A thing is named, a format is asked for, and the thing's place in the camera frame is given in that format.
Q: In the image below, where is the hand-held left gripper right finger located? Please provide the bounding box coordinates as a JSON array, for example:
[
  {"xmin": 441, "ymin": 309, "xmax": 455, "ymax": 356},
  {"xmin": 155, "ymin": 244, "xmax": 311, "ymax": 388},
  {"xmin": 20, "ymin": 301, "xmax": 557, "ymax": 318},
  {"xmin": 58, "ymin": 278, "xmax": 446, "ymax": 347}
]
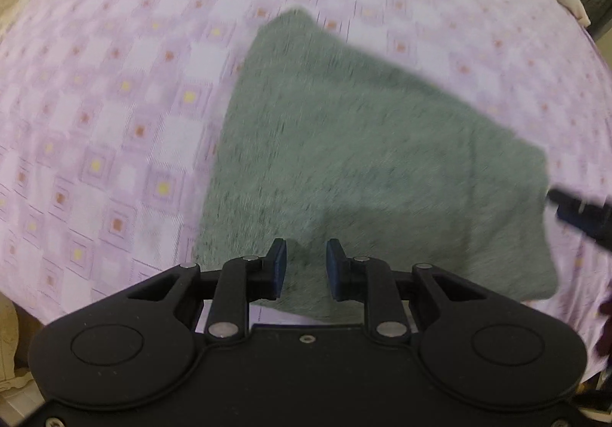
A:
[{"xmin": 326, "ymin": 238, "xmax": 487, "ymax": 341}]

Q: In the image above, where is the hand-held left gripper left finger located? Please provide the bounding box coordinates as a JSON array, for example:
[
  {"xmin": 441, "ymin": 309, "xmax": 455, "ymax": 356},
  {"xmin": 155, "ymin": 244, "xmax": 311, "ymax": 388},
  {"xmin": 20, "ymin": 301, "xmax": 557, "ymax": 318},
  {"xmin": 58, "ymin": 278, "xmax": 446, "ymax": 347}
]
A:
[{"xmin": 126, "ymin": 238, "xmax": 288, "ymax": 342}]

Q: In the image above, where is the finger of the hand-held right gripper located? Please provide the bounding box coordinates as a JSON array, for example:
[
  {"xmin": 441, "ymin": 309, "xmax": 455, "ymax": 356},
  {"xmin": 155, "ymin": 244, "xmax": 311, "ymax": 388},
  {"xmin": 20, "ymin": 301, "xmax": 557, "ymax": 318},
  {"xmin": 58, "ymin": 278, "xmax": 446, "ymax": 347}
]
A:
[{"xmin": 546, "ymin": 187, "xmax": 612, "ymax": 254}]

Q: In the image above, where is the green towel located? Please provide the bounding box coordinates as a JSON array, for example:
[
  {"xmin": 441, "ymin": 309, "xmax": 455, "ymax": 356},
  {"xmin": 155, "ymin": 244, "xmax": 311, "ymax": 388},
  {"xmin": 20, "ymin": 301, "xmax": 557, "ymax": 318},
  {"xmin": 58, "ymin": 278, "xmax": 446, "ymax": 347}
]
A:
[{"xmin": 191, "ymin": 7, "xmax": 561, "ymax": 323}]

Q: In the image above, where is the pink patterned bed sheet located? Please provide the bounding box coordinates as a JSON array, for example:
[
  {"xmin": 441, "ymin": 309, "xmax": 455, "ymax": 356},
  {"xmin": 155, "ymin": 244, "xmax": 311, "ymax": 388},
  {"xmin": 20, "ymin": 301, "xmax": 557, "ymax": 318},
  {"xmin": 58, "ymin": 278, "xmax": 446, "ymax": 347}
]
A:
[{"xmin": 0, "ymin": 0, "xmax": 612, "ymax": 375}]

